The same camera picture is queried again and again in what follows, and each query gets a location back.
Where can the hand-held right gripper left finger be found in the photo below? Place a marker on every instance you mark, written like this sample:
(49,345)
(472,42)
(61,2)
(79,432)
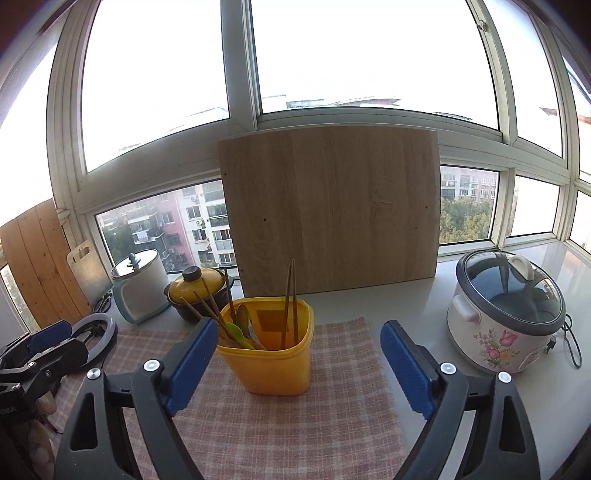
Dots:
(191,364)

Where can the green plastic spoon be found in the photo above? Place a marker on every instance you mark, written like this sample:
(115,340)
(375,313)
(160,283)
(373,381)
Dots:
(235,331)

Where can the white floral rice cooker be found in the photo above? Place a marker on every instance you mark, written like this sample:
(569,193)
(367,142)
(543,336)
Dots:
(489,332)

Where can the person's left hand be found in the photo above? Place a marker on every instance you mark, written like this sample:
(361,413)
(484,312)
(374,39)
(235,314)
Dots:
(41,429)

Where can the black casserole with yellow lid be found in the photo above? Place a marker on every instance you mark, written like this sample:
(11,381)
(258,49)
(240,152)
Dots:
(198,288)

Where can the white window frame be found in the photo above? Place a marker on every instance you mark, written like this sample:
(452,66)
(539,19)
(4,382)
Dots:
(240,69)

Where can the light wooden board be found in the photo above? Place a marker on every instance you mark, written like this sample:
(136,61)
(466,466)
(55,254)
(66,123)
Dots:
(330,207)

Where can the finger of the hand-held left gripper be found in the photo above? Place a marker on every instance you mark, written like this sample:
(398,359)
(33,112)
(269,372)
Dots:
(48,334)
(55,362)

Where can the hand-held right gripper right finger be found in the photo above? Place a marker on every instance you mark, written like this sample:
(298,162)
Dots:
(408,371)

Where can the yellow plastic container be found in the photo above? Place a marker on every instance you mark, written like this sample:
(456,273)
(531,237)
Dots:
(272,369)

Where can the brown wooden plank board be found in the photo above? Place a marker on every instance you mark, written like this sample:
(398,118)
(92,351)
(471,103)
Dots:
(37,263)

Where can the white cutting board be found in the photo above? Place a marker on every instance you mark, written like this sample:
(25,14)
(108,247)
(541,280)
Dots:
(90,277)

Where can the pink plaid tablecloth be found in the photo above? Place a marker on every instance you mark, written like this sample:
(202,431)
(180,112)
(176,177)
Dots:
(323,415)

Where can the metal spoon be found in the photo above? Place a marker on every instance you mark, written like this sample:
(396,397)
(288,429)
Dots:
(244,316)

